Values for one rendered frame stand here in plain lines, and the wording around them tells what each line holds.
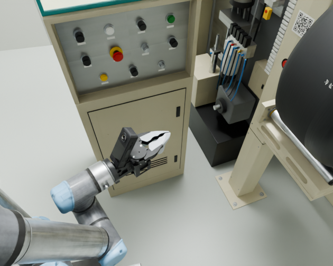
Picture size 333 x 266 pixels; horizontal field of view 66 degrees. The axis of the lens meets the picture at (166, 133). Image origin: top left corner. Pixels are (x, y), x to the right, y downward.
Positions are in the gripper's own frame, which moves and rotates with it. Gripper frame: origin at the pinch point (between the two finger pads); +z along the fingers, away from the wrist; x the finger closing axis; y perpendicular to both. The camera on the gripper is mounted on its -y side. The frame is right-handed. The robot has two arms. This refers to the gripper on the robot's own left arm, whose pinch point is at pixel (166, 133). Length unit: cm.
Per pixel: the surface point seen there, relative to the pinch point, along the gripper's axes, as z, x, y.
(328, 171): 41, 36, 15
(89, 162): -12, -83, 106
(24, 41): 3, -267, 96
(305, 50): 34.8, 14.0, -21.7
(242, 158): 59, -3, 69
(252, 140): 59, -1, 50
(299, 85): 31.6, 17.9, -14.1
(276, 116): 48, 9, 15
